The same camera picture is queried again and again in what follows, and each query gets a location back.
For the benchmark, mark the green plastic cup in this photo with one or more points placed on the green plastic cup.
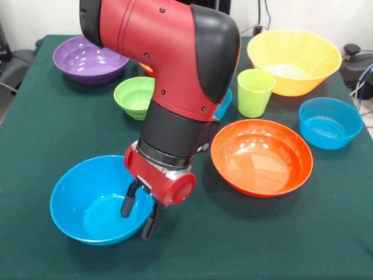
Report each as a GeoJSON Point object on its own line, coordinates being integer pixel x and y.
{"type": "Point", "coordinates": [253, 96]}

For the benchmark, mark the medium blue plastic bowl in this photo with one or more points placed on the medium blue plastic bowl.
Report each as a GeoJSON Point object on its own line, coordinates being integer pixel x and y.
{"type": "Point", "coordinates": [87, 204]}

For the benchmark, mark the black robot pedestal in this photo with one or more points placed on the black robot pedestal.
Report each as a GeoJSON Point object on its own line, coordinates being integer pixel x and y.
{"type": "Point", "coordinates": [224, 7]}

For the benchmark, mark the purple plastic bowl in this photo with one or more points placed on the purple plastic bowl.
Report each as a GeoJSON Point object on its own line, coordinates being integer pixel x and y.
{"type": "Point", "coordinates": [84, 67]}

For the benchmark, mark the dark green tablecloth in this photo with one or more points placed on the dark green tablecloth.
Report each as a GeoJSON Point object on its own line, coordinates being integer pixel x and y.
{"type": "Point", "coordinates": [262, 233]}

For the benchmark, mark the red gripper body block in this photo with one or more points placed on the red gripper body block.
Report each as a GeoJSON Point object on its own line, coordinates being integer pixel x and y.
{"type": "Point", "coordinates": [163, 183]}

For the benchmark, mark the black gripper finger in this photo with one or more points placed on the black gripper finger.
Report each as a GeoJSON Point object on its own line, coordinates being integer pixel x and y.
{"type": "Point", "coordinates": [151, 224]}
{"type": "Point", "coordinates": [127, 204]}

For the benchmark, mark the red plastic bowl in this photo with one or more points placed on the red plastic bowl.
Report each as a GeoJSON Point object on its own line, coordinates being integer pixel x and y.
{"type": "Point", "coordinates": [262, 166]}
{"type": "Point", "coordinates": [147, 69]}

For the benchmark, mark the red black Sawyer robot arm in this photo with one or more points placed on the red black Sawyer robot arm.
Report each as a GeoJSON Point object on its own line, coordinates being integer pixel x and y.
{"type": "Point", "coordinates": [175, 58]}

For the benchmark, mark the large orange plastic bowl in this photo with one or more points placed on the large orange plastic bowl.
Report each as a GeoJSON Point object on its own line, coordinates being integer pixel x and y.
{"type": "Point", "coordinates": [306, 58]}

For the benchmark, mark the small blue plastic bowl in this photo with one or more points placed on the small blue plastic bowl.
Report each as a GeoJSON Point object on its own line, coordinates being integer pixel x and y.
{"type": "Point", "coordinates": [329, 128]}
{"type": "Point", "coordinates": [225, 105]}

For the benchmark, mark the green plastic bowl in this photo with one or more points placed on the green plastic bowl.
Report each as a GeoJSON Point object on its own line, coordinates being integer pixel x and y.
{"type": "Point", "coordinates": [131, 96]}

